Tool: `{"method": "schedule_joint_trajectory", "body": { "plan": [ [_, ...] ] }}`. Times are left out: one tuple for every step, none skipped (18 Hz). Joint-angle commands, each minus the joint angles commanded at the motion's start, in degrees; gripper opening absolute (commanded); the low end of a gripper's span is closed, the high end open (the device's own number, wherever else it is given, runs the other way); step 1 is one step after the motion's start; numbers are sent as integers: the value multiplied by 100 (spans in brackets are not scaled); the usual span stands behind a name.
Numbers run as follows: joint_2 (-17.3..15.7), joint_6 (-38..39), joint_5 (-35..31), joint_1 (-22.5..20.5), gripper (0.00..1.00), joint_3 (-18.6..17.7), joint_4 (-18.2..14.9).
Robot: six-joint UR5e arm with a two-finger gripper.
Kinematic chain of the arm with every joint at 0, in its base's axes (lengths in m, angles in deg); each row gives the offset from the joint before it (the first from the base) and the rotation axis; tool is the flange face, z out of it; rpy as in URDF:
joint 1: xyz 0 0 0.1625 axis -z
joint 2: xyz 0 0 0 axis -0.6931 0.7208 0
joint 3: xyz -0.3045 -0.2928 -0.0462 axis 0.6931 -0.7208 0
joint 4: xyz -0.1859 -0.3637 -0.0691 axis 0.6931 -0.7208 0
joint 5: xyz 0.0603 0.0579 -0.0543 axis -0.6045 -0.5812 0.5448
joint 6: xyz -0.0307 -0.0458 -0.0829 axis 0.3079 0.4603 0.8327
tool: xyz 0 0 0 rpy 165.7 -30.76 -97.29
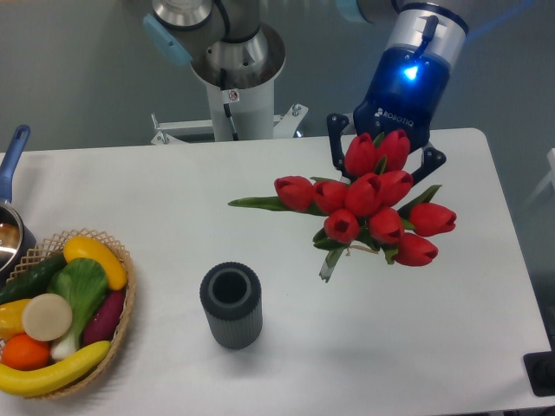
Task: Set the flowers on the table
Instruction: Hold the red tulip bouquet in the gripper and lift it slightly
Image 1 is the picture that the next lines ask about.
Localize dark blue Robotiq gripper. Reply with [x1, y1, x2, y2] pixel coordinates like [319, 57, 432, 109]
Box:
[326, 47, 450, 186]

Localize red tulip bouquet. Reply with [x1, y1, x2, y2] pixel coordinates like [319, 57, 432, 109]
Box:
[230, 130, 457, 282]

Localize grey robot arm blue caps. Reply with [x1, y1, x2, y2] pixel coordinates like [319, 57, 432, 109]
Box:
[143, 1, 468, 182]

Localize dark grey ribbed vase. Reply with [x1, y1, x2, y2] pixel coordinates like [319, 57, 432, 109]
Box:
[199, 262, 263, 350]

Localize black device at table edge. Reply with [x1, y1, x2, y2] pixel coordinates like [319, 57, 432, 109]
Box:
[523, 351, 554, 397]

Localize woven wicker basket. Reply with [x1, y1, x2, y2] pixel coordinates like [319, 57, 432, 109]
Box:
[10, 229, 136, 400]

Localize yellow squash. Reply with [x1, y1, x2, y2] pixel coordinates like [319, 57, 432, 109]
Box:
[62, 236, 127, 290]

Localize green bok choy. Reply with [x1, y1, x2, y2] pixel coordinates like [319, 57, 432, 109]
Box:
[47, 258, 108, 361]

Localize purple sweet potato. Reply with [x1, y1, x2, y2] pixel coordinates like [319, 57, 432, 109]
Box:
[82, 290, 125, 346]

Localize green cucumber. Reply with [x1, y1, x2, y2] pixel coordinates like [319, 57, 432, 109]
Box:
[1, 253, 67, 304]

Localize yellow bell pepper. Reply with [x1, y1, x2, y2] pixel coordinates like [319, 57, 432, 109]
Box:
[0, 299, 30, 341]

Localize orange fruit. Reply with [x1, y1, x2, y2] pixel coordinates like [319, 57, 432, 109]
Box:
[1, 334, 50, 371]

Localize yellow banana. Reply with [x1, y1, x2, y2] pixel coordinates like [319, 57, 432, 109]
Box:
[1, 341, 111, 398]

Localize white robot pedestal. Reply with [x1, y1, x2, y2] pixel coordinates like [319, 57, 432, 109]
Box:
[151, 79, 309, 146]

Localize white frame at right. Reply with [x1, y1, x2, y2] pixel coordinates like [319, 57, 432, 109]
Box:
[517, 148, 554, 218]

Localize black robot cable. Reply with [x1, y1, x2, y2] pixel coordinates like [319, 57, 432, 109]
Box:
[219, 68, 240, 141]

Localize blue handled steel pot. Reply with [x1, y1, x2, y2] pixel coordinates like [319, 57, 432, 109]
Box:
[1, 125, 36, 283]

